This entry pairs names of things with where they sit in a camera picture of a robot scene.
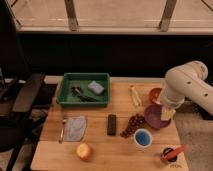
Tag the yellow banana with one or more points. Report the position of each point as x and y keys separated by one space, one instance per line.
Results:
x=135 y=96

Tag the purple bowl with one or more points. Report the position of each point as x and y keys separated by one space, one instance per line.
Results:
x=152 y=115

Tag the yellow red apple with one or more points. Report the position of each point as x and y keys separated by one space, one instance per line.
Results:
x=84 y=151

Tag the bunch of dark grapes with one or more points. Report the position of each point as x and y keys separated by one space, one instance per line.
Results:
x=135 y=122

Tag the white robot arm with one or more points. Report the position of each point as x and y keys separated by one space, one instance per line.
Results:
x=188 y=81

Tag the dark brush in tray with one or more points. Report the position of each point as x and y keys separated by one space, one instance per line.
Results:
x=77 y=91

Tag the black chair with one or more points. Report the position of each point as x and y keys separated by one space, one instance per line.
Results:
x=18 y=125

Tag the light blue sponge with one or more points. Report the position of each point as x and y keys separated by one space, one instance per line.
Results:
x=96 y=88

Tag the metal spoon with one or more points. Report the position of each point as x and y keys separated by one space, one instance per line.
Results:
x=62 y=130

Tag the white cup blue inside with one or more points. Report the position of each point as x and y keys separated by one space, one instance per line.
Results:
x=142 y=138

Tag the grey blue cloth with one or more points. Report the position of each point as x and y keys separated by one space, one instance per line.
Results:
x=76 y=127

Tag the black rectangular block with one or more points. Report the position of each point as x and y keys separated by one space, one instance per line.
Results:
x=112 y=125

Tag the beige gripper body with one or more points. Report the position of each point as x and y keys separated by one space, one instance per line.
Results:
x=167 y=113

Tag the orange red bowl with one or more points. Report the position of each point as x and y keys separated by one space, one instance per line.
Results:
x=154 y=95

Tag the green plastic tray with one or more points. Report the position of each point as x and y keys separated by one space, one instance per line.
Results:
x=66 y=99

